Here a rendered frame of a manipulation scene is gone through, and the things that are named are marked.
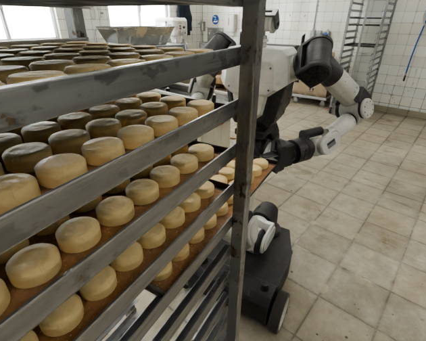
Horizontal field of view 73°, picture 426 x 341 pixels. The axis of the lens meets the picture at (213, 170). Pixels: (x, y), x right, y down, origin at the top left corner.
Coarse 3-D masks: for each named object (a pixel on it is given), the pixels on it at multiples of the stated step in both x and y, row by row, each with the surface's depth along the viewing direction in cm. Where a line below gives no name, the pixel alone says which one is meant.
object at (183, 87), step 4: (172, 84) 244; (176, 84) 241; (180, 84) 238; (184, 84) 236; (172, 88) 246; (176, 88) 243; (180, 88) 240; (184, 88) 237; (188, 88) 234; (188, 92) 235; (216, 92) 215; (220, 92) 212; (224, 92) 211; (216, 96) 217; (220, 96) 214; (224, 96) 211; (224, 100) 213; (228, 100) 211
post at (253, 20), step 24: (264, 0) 46; (240, 72) 51; (240, 96) 53; (240, 120) 55; (240, 144) 57; (240, 168) 60; (240, 192) 62; (240, 216) 65; (240, 240) 68; (240, 264) 71; (240, 288) 76; (240, 312) 83
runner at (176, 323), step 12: (228, 252) 70; (216, 264) 65; (204, 276) 65; (192, 288) 62; (204, 288) 62; (192, 300) 57; (180, 312) 57; (168, 324) 55; (180, 324) 55; (156, 336) 53; (168, 336) 52
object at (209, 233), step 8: (264, 176) 88; (256, 184) 84; (232, 208) 73; (224, 216) 70; (216, 224) 67; (208, 232) 65; (216, 232) 65; (208, 240) 62; (192, 248) 60; (200, 248) 60; (192, 256) 58; (176, 264) 56; (184, 264) 56; (176, 272) 54; (168, 280) 53; (168, 288) 51
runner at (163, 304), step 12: (228, 228) 66; (216, 240) 61; (204, 252) 57; (192, 264) 53; (180, 276) 51; (180, 288) 51; (156, 300) 49; (168, 300) 48; (144, 312) 47; (156, 312) 46; (132, 324) 45; (144, 324) 43; (132, 336) 41
